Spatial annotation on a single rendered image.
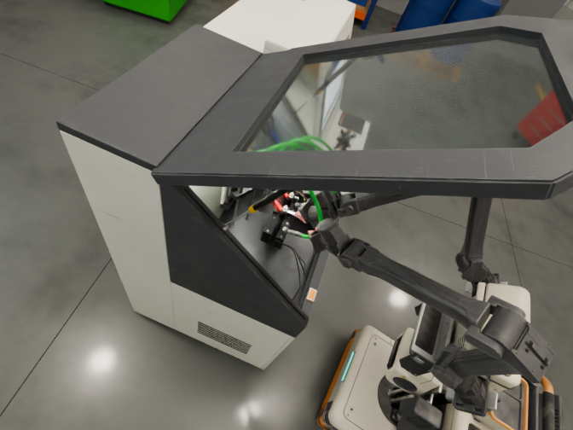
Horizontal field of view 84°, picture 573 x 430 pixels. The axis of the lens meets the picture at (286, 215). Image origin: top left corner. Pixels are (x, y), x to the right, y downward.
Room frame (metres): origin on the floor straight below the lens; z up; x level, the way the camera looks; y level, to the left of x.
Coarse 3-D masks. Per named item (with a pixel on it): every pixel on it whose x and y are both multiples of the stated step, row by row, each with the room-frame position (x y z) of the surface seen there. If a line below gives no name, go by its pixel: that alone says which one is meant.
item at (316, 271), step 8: (320, 256) 0.78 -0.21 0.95; (312, 264) 0.79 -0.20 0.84; (320, 264) 0.74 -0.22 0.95; (312, 272) 0.70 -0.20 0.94; (320, 272) 0.71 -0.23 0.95; (312, 280) 0.66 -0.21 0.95; (320, 280) 0.67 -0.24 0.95; (304, 288) 0.66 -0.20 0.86; (304, 296) 0.58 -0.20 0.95; (304, 304) 0.55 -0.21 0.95; (312, 304) 0.56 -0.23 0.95; (304, 312) 0.51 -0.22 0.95
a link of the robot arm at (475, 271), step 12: (480, 204) 0.87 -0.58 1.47; (468, 216) 0.89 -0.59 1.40; (480, 216) 0.86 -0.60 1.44; (468, 228) 0.86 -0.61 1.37; (480, 228) 0.85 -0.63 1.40; (468, 240) 0.84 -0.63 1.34; (480, 240) 0.84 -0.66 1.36; (468, 252) 0.82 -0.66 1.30; (480, 252) 0.82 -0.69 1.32; (480, 264) 0.79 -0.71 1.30; (468, 276) 0.77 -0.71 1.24; (480, 276) 0.77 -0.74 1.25
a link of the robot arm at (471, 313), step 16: (352, 256) 0.52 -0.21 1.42; (368, 256) 0.52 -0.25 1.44; (384, 256) 0.52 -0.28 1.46; (368, 272) 0.49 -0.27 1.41; (384, 272) 0.47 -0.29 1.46; (400, 272) 0.47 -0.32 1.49; (416, 272) 0.48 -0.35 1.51; (400, 288) 0.45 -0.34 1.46; (416, 288) 0.43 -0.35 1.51; (432, 288) 0.43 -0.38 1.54; (448, 288) 0.44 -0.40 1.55; (432, 304) 0.41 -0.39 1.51; (448, 304) 0.40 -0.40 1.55; (464, 304) 0.40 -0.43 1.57; (480, 304) 0.40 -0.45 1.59; (496, 304) 0.41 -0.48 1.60; (464, 320) 0.37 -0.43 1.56; (480, 320) 0.37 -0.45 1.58; (464, 336) 0.34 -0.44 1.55; (480, 336) 0.34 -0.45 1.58; (496, 352) 0.31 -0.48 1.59
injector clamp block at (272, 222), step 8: (288, 192) 1.03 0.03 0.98; (296, 200) 1.00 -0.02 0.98; (296, 208) 0.96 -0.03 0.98; (272, 216) 0.86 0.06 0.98; (288, 216) 0.90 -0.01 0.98; (272, 224) 0.82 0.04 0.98; (288, 224) 0.85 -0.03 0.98; (264, 232) 0.77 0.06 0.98; (272, 232) 0.80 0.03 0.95; (280, 232) 0.80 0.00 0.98; (264, 240) 0.77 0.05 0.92; (280, 240) 0.77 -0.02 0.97; (280, 248) 0.77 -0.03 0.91
